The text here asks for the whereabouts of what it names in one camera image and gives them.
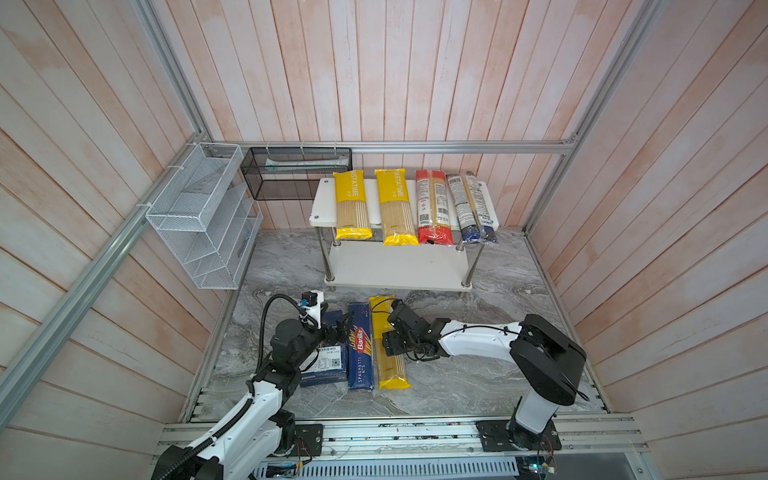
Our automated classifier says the blue white-label spaghetti pack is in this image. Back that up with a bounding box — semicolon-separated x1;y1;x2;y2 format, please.
447;172;497;244

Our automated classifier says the white wire mesh rack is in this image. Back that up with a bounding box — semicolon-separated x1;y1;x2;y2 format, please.
146;143;263;290

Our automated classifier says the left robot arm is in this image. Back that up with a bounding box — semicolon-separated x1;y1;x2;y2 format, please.
152;312;353;479

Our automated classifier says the blue Barilla spaghetti box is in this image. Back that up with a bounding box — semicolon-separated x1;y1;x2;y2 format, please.
348;302;374;390

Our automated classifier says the white two-tier shelf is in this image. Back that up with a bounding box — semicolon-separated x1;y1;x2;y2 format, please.
309;178;487;292

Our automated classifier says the red spaghetti pack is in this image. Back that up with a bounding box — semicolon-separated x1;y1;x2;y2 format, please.
416;170;453;246

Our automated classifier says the dark blue pasta bag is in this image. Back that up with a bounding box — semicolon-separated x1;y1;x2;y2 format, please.
300;339;348;387

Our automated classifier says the yellow Pastatime spaghetti pack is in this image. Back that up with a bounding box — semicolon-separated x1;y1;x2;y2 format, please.
334;170;373;240
369;296;411;390

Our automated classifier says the black mesh basket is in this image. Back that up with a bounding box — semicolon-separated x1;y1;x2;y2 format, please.
240;146;353;201

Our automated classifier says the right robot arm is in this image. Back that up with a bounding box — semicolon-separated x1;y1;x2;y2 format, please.
383;299;587;452

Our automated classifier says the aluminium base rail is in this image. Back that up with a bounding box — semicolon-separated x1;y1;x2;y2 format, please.
149;413;652;480

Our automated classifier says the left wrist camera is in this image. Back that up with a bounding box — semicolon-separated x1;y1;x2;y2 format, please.
299;290;324;329

